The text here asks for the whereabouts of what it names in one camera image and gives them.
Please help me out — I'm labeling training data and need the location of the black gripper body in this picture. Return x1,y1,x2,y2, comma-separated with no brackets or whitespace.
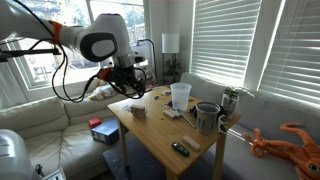
108,67,138,88

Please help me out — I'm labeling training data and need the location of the plain wooden block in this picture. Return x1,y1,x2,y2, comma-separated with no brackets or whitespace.
182,134,202,152
130,104,147,113
171,108,183,118
132,110,148,118
163,109,177,120

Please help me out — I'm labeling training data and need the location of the floral pillow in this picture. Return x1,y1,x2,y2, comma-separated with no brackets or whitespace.
88,83,121,102

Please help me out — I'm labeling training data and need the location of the green house plant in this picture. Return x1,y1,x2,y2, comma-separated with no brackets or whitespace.
164,58,183,79

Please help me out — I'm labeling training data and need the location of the white plastic bucket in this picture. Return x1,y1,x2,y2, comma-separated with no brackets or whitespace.
169,82,193,113

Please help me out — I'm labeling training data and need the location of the blue box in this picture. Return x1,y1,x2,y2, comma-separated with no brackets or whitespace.
90,117,120,146

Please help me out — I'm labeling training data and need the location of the red box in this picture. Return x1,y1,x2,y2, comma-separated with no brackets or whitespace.
87,116,102,130

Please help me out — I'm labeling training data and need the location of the light wooden table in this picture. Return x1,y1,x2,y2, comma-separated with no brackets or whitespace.
107,85,242,180

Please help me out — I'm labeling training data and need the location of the white shade floor lamp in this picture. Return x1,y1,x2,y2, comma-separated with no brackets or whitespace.
161,32,181,84

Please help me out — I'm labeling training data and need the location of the grey cup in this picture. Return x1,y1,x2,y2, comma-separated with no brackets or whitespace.
195,101,222,136

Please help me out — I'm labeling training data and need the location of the black remote control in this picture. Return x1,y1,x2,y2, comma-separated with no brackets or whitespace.
171,141,191,158

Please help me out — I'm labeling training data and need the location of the dark rug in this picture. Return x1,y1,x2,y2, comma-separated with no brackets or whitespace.
102,136,234,180

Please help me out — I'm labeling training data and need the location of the large glass window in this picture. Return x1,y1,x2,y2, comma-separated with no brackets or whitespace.
6,0,148,88

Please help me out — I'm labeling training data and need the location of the cream leather sofa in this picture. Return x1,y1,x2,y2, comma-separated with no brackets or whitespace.
0,79,131,180

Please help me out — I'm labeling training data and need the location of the white window blind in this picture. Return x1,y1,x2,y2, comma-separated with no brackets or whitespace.
189,0,263,88
258,0,320,106

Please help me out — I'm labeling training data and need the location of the grey fabric sofa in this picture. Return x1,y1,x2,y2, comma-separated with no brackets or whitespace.
179,72,320,180

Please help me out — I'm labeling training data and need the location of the orange curved tool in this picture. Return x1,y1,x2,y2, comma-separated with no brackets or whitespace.
243,122,320,180

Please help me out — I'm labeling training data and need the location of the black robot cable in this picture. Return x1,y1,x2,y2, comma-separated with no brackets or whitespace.
50,43,101,103

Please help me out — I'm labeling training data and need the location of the orange strap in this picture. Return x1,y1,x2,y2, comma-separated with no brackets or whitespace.
49,20,64,45

